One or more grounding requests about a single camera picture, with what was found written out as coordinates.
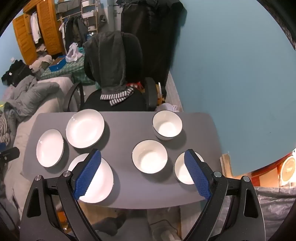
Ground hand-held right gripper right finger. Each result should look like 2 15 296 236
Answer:
184 149 265 241

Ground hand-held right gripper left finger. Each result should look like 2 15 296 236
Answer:
20 148 102 241

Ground white bowl with dark rim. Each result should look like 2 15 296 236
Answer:
174 152 205 185
152 110 183 141
132 139 168 174

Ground large white bowl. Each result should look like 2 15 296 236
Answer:
67 153 114 204

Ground white plate with dark rim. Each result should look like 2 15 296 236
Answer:
66 109 105 149
36 129 65 168

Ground striped knit blanket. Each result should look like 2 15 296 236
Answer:
0 113 11 142

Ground grey table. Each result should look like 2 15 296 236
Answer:
0 76 82 209

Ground wooden board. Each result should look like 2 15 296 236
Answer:
220 153 234 177

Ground grey duvet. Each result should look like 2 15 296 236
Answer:
3 75 61 117

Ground white plastic container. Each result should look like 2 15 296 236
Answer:
147 206 184 241

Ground crumpled white bag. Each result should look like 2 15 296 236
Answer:
159 103 180 113

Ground black clothing pile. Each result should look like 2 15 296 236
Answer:
1 60 33 87

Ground grey plastic sheet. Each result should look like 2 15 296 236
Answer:
254 185 296 241

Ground grey white striped cloth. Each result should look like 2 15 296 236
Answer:
100 87 134 107

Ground yellow plastic item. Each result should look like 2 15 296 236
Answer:
154 83 166 105

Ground white round fan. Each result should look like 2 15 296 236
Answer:
277 155 296 187

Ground blue box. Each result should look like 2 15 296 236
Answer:
49 56 68 72

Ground green checkered tablecloth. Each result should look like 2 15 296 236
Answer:
40 54 96 85

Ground white plastic bag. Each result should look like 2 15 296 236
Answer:
65 42 84 63

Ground grey hoodie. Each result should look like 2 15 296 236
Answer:
83 31 130 92

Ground white hanging shirt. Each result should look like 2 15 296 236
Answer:
30 13 42 44

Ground wooden louvred wardrobe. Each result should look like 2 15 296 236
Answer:
13 0 65 66

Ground dark clothes on rack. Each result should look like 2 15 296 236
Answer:
59 15 89 48

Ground black office chair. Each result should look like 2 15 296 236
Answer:
62 32 160 112

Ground black hanging garment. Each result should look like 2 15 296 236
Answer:
115 0 186 93

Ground white shelf unit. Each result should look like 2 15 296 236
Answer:
81 0 99 33

